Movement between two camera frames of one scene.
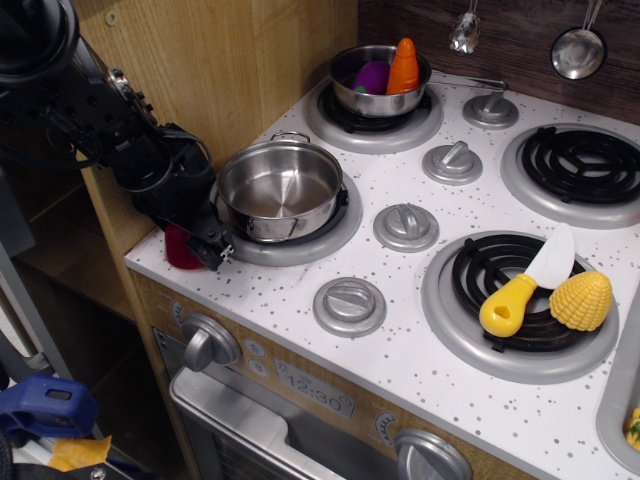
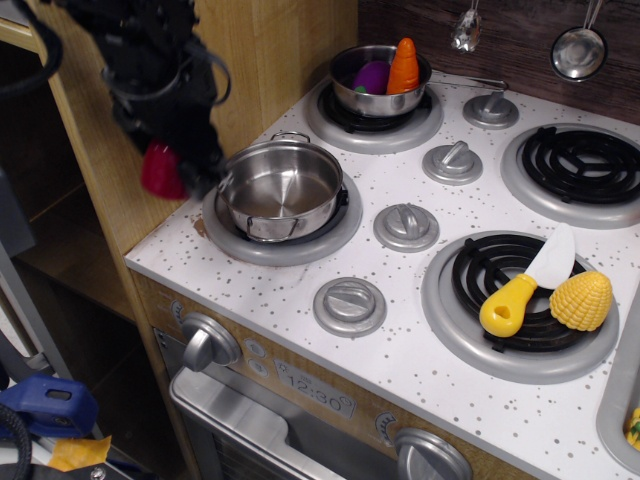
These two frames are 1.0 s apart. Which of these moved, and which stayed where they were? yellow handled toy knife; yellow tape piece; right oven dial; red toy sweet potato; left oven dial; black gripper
Moved: black gripper; red toy sweet potato
Stayed: yellow tape piece; right oven dial; yellow handled toy knife; left oven dial
